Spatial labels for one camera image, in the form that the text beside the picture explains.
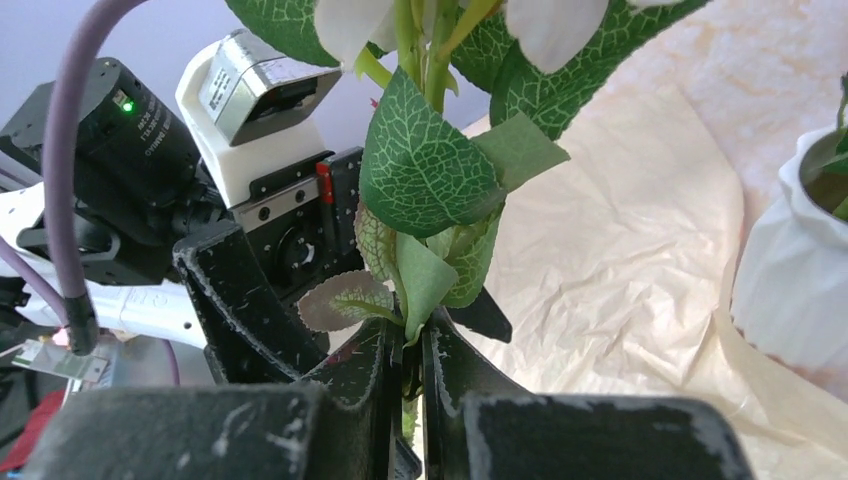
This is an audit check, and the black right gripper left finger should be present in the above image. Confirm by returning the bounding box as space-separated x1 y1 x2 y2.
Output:
22 320 397 479

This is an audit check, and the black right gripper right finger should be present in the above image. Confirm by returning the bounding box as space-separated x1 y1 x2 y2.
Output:
421 309 754 480

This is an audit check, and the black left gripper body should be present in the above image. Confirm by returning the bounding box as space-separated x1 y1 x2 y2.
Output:
233 147 364 305

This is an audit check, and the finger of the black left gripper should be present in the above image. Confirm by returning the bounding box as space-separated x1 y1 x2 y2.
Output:
172 221 327 384
447 288 513 344

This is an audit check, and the orange paper flower bouquet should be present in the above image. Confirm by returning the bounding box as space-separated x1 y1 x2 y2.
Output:
462 85 847 479

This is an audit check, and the white pink rose stem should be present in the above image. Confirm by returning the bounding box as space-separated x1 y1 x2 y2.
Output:
221 0 713 445

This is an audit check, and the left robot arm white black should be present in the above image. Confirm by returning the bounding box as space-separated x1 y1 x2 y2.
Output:
72 53 363 383

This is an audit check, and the white ribbed vase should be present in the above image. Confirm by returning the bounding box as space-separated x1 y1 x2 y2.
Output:
731 127 847 373

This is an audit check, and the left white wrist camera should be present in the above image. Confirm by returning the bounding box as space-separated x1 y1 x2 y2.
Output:
175 28 342 208

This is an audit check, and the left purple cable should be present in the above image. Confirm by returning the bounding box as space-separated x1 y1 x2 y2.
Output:
0 0 181 387

